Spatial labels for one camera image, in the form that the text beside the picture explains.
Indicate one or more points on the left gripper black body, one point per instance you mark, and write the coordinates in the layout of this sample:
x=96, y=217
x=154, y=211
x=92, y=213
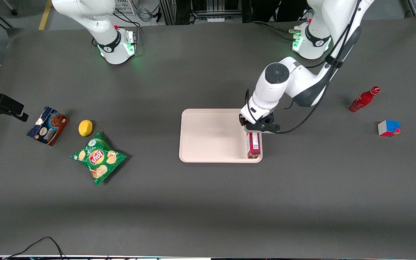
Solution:
x=268, y=118

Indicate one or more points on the red tartan cookie box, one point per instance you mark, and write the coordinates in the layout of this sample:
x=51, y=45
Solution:
x=254, y=146

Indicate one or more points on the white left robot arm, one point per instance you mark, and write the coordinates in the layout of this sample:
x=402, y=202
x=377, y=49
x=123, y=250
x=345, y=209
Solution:
x=276, y=90

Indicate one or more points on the beige plastic tray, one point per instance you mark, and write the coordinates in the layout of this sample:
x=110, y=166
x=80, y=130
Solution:
x=211, y=135

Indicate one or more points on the blue chocolate cookie box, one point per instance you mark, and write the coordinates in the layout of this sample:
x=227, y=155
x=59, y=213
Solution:
x=47, y=126

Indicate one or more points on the white perforated box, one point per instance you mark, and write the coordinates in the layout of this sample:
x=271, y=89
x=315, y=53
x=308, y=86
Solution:
x=125, y=7

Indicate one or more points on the yellow lemon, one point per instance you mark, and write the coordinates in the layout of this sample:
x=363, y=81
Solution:
x=85, y=128

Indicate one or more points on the red soda bottle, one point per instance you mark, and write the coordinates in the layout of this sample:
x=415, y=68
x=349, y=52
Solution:
x=361, y=100

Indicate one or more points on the green chips bag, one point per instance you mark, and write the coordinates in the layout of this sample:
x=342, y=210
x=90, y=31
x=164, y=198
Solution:
x=98, y=159

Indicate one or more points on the white power strip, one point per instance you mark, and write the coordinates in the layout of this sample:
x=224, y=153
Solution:
x=215, y=20

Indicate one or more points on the colourful puzzle cube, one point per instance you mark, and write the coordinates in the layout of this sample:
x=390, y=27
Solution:
x=388, y=128

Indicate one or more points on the aluminium rack frame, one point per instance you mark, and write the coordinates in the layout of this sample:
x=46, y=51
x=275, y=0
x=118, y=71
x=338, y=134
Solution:
x=166, y=11

